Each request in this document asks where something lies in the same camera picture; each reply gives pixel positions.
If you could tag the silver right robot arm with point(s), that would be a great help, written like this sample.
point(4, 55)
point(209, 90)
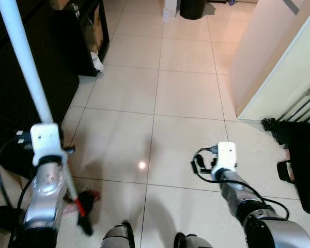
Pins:
point(279, 235)

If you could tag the white cloth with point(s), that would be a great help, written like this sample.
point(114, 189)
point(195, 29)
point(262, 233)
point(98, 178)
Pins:
point(96, 63)

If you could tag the robot left leg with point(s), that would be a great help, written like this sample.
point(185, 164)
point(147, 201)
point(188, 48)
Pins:
point(116, 238)

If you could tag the black open shelf unit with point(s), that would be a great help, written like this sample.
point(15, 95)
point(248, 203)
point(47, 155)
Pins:
point(80, 41)

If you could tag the black low cabinet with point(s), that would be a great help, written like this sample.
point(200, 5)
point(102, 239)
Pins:
point(51, 31)

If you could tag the black round container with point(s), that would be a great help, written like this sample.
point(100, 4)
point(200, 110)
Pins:
point(192, 8)

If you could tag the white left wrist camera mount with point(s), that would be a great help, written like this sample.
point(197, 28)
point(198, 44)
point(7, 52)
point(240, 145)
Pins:
point(45, 140)

